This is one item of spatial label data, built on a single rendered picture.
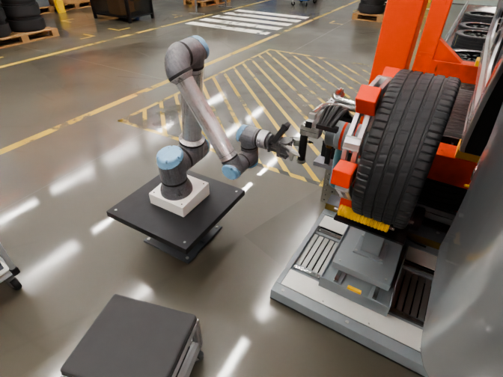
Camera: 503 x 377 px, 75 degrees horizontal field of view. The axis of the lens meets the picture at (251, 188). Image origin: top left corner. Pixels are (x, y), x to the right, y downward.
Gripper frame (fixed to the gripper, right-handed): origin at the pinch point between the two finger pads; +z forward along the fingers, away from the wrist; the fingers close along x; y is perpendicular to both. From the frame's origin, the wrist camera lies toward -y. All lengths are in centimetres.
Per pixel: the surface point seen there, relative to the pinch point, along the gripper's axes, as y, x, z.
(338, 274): 65, 6, 28
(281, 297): 77, 26, 6
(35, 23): 55, -257, -672
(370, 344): 79, 26, 54
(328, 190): 71, -70, -5
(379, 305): 68, 11, 52
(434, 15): -23, -250, 15
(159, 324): 49, 82, -23
